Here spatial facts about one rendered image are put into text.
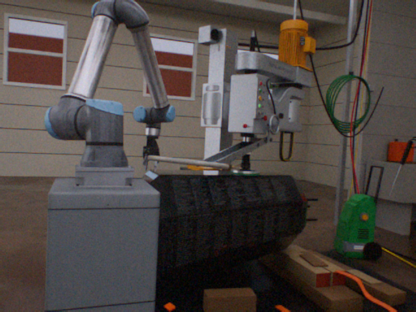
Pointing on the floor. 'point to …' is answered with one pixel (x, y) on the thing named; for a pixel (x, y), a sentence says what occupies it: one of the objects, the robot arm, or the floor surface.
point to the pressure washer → (359, 225)
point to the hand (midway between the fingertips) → (150, 169)
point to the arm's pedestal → (101, 248)
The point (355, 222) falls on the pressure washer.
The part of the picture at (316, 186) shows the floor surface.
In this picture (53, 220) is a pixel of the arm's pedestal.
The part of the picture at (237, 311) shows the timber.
